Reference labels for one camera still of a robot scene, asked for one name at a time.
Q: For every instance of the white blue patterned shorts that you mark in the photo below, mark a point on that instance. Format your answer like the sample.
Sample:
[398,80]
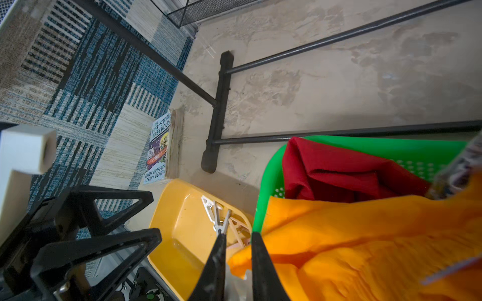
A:
[455,176]

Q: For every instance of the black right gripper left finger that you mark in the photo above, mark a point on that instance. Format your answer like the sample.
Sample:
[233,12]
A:
[211,284]

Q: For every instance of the green plastic basket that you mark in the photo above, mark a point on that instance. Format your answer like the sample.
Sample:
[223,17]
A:
[424,158]

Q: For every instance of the red shorts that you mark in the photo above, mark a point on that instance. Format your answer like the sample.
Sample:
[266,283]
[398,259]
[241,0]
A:
[320,172]

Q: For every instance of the grey clothespin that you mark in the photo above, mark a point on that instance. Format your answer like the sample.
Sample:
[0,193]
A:
[213,213]

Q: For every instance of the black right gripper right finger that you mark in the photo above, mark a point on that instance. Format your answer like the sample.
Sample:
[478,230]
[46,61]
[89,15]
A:
[266,284]

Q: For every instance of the blue wire hanger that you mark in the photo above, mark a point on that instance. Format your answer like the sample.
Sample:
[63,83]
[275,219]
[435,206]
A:
[450,270]

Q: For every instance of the yellow plastic tray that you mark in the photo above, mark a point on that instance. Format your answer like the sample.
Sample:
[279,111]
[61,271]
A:
[187,235]

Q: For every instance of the colourful book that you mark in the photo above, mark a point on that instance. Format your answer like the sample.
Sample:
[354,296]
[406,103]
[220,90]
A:
[164,147]

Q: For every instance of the black clothes rack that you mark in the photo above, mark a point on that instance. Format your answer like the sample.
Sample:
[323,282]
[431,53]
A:
[415,73]

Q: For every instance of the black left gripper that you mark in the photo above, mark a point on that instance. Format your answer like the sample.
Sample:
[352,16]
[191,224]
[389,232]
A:
[26,244]

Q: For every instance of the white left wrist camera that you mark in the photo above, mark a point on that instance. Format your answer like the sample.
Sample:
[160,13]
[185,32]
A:
[26,150]

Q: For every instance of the black wire shoe shelf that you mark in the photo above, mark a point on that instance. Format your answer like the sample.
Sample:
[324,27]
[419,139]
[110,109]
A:
[196,11]

